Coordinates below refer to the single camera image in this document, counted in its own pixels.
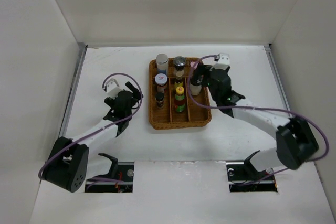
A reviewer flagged pink-capped spice jar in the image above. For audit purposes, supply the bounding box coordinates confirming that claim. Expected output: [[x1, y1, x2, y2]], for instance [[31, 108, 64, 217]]
[[190, 61, 199, 71]]

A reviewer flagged white bottle black cap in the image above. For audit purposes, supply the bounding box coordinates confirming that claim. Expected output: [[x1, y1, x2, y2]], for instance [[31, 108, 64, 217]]
[[190, 77, 202, 96]]

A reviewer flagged black-top salt grinder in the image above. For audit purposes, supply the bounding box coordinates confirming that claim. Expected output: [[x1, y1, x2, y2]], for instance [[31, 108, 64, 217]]
[[173, 56, 186, 77]]

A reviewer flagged small black-capped spice bottle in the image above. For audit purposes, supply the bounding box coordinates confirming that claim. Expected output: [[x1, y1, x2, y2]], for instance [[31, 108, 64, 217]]
[[155, 92, 164, 109]]

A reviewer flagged small brown-capped yellow bottle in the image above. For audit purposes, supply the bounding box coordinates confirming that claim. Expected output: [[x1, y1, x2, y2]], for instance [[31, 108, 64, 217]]
[[174, 76, 183, 90]]

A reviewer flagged short jar white red lid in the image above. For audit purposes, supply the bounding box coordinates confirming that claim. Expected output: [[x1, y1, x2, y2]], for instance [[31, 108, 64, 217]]
[[154, 73, 168, 93]]

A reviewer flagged red sauce bottle yellow cap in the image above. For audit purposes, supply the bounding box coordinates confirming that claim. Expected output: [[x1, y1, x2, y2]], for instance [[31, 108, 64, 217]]
[[174, 86, 185, 113]]

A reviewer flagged tall jar silver lid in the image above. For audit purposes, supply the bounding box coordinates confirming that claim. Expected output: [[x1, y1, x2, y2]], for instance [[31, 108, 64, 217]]
[[156, 54, 169, 76]]

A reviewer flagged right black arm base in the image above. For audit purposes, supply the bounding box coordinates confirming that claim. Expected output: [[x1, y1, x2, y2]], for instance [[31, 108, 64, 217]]
[[226, 151, 278, 193]]

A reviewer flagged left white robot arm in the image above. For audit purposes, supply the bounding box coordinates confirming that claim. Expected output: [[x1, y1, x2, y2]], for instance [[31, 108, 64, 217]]
[[38, 79, 143, 193]]

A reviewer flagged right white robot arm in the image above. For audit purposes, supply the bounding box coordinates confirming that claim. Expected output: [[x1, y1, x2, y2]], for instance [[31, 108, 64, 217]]
[[190, 62, 319, 180]]

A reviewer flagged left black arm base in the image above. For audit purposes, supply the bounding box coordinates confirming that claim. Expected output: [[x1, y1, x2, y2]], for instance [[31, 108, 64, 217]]
[[85, 153, 135, 193]]

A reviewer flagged brown wicker divided tray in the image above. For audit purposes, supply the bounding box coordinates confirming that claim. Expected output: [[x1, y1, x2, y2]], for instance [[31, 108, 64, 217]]
[[148, 58, 212, 130]]

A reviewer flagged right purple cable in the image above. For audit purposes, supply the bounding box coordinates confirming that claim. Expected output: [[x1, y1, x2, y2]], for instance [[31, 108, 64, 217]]
[[185, 55, 330, 161]]

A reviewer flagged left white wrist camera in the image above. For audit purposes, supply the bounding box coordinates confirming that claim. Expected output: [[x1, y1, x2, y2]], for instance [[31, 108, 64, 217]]
[[103, 78, 122, 99]]

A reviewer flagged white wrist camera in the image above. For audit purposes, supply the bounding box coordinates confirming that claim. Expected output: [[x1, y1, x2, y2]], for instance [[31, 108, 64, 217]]
[[213, 53, 230, 71], [103, 78, 122, 99]]

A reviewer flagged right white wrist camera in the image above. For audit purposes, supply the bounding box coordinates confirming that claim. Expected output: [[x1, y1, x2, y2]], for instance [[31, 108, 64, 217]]
[[213, 53, 230, 71]]

